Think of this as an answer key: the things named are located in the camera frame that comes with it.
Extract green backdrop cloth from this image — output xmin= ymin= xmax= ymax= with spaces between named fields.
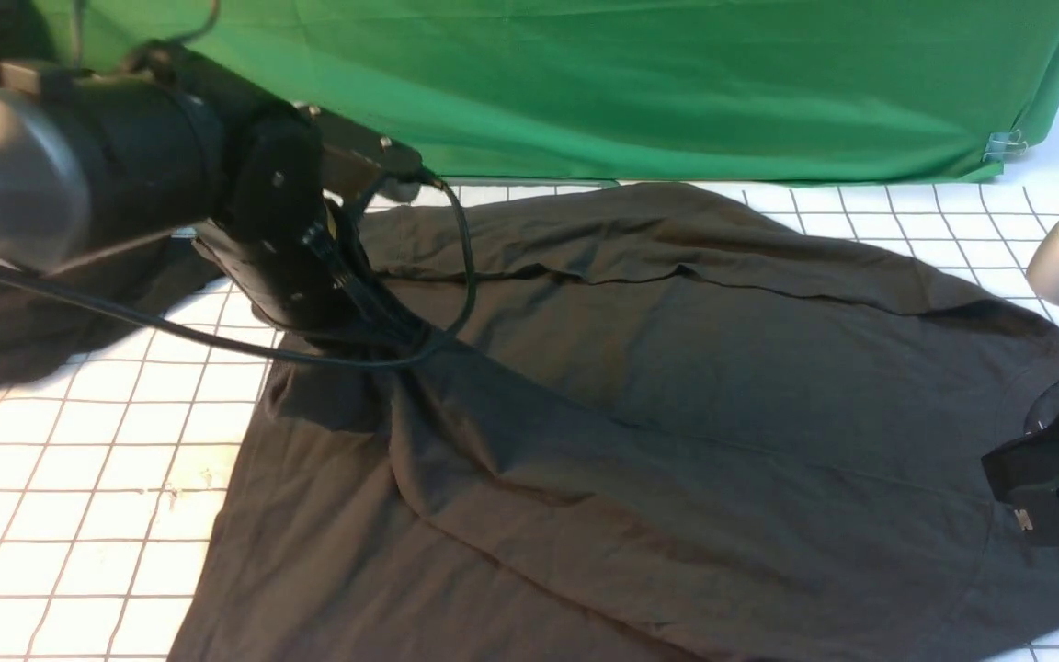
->
xmin=31 ymin=0 xmax=1059 ymax=186

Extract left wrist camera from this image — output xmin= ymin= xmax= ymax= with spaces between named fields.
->
xmin=295 ymin=102 xmax=426 ymax=204

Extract black garment pile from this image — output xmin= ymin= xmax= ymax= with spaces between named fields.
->
xmin=0 ymin=1 xmax=222 ymax=387

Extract gray long-sleeve top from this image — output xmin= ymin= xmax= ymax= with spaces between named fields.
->
xmin=168 ymin=184 xmax=1059 ymax=661

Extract metal binder clip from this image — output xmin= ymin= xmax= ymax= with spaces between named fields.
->
xmin=982 ymin=130 xmax=1030 ymax=163

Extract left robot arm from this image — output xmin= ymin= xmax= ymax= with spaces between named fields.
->
xmin=0 ymin=41 xmax=429 ymax=348

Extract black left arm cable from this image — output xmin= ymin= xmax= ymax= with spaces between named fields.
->
xmin=0 ymin=175 xmax=480 ymax=371

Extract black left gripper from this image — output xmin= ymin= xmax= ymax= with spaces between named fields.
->
xmin=195 ymin=198 xmax=420 ymax=355

